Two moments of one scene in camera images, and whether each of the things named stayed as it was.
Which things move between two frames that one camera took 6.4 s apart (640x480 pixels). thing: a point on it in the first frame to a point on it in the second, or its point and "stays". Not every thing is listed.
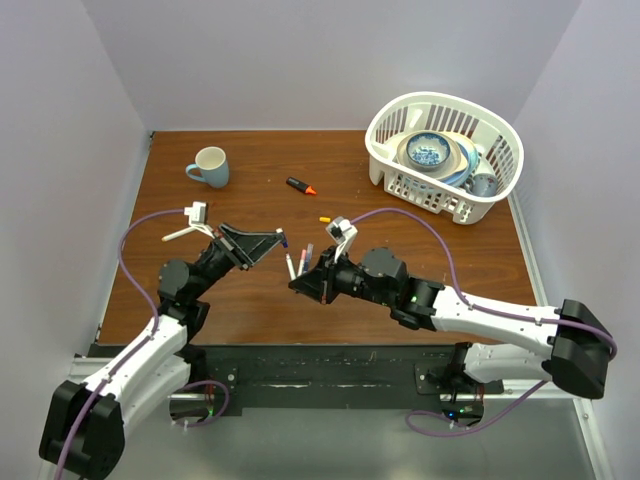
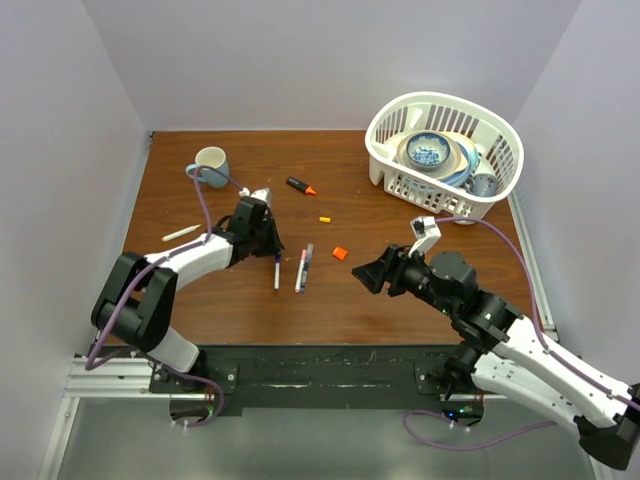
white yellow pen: (175, 234) stays
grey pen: (291, 267) to (277, 272)
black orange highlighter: (300, 185) stays
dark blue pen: (309, 254) stays
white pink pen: (301, 264) stays
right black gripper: (319, 283) to (389, 268)
